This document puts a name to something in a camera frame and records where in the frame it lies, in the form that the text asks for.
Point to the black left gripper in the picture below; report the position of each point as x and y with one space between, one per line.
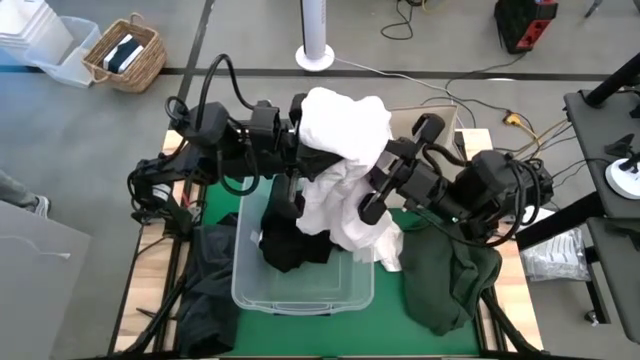
310 160

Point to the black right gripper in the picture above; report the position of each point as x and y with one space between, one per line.
415 180

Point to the large white garment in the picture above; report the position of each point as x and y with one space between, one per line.
340 125

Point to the small white garment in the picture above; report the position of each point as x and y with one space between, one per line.
392 250

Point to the black garment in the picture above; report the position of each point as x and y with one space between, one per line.
290 250

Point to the dark green garment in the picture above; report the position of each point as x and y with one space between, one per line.
430 280

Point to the dark charcoal garment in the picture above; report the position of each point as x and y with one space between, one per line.
210 300

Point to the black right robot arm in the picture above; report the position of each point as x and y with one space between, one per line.
490 185

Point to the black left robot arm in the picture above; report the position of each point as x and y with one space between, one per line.
200 125

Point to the open cardboard box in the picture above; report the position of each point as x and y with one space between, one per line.
450 117

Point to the white tower fan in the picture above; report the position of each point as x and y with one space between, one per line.
315 57

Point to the clear plastic storage bin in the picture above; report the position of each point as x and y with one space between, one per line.
300 295

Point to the black support beam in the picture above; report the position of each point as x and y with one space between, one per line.
550 230

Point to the woven wicker basket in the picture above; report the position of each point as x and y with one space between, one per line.
145 70

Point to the green table mat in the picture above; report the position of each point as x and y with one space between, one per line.
350 335

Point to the clear bag of white items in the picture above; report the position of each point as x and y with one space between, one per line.
555 255

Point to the black and red rack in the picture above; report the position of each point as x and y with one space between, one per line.
510 25

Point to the black side table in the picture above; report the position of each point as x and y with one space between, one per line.
595 150

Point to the navy and white box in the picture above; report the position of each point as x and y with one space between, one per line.
122 55

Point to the white round device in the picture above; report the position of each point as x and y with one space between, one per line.
622 182

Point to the black slanted pole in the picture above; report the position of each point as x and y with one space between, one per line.
612 82

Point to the clear plastic tub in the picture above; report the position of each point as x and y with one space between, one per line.
75 70

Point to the person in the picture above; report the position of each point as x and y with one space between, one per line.
40 206

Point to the stack of white lids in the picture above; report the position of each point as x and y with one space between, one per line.
30 25

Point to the grey flat board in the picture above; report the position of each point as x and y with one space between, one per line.
40 300

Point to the black aluminium table frame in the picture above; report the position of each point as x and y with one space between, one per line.
479 330

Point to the black mount bracket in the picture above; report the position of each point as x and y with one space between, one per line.
620 147

